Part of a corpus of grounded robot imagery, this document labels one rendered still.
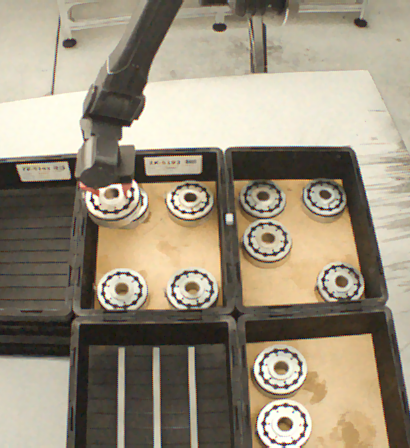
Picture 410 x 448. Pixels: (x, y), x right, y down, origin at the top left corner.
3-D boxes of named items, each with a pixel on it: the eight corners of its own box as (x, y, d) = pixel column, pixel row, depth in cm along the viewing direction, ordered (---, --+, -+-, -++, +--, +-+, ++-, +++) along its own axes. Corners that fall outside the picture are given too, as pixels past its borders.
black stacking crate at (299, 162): (223, 181, 137) (224, 148, 127) (344, 179, 137) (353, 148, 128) (233, 338, 114) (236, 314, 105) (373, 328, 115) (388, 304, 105)
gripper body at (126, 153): (134, 180, 98) (130, 153, 91) (76, 183, 97) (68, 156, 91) (136, 150, 101) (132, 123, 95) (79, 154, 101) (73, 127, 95)
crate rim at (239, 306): (223, 153, 129) (223, 146, 127) (352, 153, 129) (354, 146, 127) (235, 319, 106) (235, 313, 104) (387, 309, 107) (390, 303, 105)
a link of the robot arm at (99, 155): (146, 89, 87) (93, 78, 83) (149, 145, 81) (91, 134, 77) (119, 137, 96) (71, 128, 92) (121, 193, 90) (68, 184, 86)
